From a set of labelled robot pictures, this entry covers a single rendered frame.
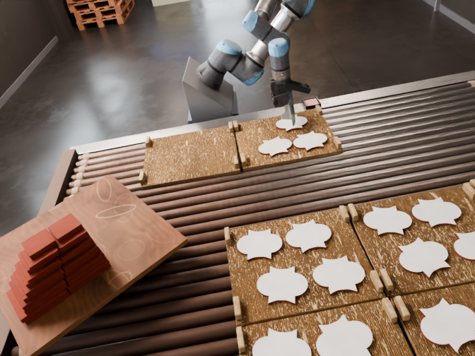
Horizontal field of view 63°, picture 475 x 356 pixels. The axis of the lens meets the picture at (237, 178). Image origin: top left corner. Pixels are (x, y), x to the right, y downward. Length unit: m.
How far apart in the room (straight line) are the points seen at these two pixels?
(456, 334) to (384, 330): 0.16
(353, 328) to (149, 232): 0.65
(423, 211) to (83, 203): 1.14
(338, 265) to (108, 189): 0.84
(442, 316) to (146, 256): 0.80
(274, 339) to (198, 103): 1.27
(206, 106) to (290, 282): 1.11
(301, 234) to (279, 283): 0.19
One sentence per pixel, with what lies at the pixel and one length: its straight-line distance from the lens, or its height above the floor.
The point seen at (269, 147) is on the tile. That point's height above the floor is 0.95.
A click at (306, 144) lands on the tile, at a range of 1.63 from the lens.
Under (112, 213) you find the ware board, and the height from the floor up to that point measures 1.04.
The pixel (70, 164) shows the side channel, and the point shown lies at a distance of 1.89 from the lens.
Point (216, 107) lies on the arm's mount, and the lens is 1.98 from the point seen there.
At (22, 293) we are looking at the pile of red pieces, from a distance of 1.17.
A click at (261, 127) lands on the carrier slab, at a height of 0.94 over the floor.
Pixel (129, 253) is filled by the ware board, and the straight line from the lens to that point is 1.21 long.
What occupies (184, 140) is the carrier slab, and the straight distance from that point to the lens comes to 1.80.
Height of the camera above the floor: 1.89
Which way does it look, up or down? 39 degrees down
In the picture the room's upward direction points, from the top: 11 degrees counter-clockwise
